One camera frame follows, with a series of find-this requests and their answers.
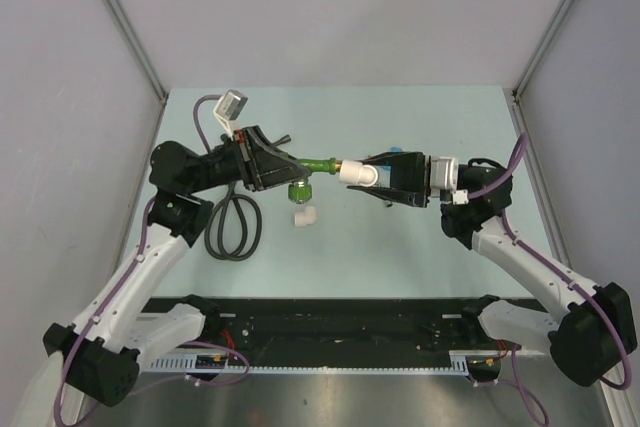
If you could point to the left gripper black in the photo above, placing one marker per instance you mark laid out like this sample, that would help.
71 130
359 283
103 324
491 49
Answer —
246 139

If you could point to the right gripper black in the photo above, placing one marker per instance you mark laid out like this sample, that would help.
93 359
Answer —
410 178

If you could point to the green plastic faucet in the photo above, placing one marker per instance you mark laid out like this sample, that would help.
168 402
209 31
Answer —
301 191

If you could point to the white straight pipe fitting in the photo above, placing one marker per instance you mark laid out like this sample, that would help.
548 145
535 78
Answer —
356 173

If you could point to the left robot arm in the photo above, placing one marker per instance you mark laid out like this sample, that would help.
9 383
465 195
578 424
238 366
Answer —
101 352

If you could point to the white elbow pipe fitting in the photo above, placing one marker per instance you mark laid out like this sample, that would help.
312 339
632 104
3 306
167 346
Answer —
305 217

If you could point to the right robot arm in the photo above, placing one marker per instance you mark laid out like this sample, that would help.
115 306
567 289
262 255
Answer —
587 329

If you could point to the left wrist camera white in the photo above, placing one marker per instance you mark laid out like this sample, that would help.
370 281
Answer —
228 108

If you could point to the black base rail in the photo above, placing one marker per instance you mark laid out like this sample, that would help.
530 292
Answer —
347 334

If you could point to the perforated cable tray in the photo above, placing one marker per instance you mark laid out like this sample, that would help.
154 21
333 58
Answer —
201 363

